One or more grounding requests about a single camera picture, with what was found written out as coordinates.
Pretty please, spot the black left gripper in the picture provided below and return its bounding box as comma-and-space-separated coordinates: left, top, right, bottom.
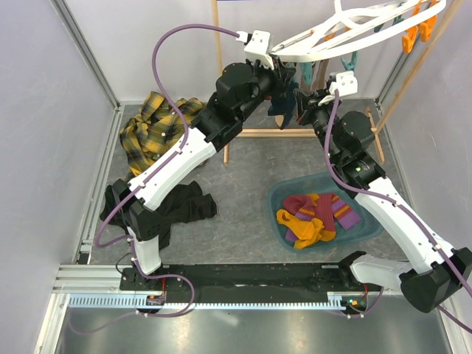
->
237, 55, 296, 123

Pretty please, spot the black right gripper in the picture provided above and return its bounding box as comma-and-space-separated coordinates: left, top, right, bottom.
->
295, 87, 344, 162

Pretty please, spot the navy blue sock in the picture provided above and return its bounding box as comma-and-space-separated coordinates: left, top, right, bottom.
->
268, 82, 299, 130

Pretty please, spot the white oval clip hanger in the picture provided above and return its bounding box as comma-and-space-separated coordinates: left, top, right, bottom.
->
270, 1, 447, 63

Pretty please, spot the maroon purple striped sock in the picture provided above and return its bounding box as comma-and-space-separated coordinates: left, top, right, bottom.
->
282, 195, 315, 243
308, 193, 361, 242

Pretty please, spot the mustard yellow sock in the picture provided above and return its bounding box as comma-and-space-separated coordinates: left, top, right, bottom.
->
291, 218, 324, 249
276, 209, 316, 240

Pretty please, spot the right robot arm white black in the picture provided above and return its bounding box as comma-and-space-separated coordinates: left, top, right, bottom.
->
295, 89, 471, 313

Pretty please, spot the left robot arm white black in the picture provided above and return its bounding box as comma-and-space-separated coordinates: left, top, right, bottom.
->
111, 60, 296, 290

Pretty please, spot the wooden clothes rack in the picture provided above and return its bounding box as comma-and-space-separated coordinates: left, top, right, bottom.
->
210, 0, 465, 165

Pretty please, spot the teal plastic tub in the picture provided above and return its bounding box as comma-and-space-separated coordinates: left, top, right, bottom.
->
268, 173, 384, 254

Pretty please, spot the yellow plaid shirt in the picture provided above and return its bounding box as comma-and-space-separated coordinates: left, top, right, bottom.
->
119, 91, 184, 178

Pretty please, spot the black garment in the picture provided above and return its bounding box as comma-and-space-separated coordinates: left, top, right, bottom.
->
110, 181, 217, 249

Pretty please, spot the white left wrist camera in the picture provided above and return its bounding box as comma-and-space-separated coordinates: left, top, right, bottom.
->
236, 30, 274, 70

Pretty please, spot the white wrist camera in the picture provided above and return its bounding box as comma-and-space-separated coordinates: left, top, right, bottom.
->
318, 70, 358, 105
236, 30, 274, 70

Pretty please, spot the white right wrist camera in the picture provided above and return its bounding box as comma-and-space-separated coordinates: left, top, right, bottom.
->
318, 70, 358, 105

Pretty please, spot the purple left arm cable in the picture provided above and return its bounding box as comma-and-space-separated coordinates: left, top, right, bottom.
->
94, 24, 240, 276

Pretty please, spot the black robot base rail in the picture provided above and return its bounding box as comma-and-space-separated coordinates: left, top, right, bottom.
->
119, 263, 381, 302

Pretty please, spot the white slotted cable duct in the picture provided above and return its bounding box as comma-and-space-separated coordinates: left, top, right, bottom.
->
68, 294, 346, 310

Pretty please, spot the aluminium corner post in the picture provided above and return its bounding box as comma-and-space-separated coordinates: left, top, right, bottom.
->
49, 0, 122, 111

